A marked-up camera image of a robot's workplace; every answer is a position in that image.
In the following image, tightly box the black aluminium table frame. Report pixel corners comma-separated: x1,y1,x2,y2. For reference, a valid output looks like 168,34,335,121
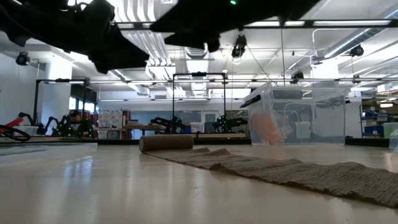
0,138,391,147

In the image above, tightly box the brown wooden table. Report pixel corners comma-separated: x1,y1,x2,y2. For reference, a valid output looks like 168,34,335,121
122,123,166,140

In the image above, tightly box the thin hanging black cable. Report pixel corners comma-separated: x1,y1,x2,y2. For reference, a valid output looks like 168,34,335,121
277,18,286,88

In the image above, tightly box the pale translucent bin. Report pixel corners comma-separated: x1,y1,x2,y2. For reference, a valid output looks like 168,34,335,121
382,122,398,139

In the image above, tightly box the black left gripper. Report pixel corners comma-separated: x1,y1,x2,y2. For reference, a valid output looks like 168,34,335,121
58,0,150,75

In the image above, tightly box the grey round ceiling duct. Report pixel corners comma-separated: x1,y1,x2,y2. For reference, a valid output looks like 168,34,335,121
312,8,398,62

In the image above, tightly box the clear plastic storage box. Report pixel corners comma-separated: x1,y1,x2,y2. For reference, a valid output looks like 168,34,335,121
239,83,351,146

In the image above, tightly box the black robot station frame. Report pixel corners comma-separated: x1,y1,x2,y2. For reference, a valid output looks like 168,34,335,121
172,71,227,125
32,77,91,138

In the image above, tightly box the white ceiling pipe bundle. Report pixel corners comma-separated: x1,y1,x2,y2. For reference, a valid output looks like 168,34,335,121
107,0,172,67

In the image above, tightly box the red plastic object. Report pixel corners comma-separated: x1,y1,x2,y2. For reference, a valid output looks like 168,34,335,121
0,116,24,135

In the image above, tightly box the black cable loop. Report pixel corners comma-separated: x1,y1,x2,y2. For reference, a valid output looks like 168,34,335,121
0,123,31,142

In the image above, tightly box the black ceiling spotlight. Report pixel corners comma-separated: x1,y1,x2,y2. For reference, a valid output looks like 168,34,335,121
349,44,365,58
15,51,31,67
290,71,305,85
231,30,248,59

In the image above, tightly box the brown cloth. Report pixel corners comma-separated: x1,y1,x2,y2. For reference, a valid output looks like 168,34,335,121
139,134,398,210

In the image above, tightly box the person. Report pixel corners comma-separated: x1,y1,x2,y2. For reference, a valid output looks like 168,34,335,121
68,109,83,125

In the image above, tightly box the ribbed silver air duct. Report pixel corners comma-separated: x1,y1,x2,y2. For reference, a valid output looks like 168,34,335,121
183,43,216,97

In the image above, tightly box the orange elastic bandage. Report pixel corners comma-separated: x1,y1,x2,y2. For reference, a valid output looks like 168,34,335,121
251,111,282,146

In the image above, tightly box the white patterned panel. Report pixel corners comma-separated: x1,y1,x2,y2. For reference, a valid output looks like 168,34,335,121
98,109,124,128

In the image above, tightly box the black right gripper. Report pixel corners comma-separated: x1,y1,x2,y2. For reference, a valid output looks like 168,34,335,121
150,0,231,53

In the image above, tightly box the overhead black light bar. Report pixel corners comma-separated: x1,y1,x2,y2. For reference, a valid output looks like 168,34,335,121
113,19,398,31

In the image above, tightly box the storage shelf with blue bins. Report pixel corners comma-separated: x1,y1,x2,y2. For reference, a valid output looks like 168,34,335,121
359,98,398,138

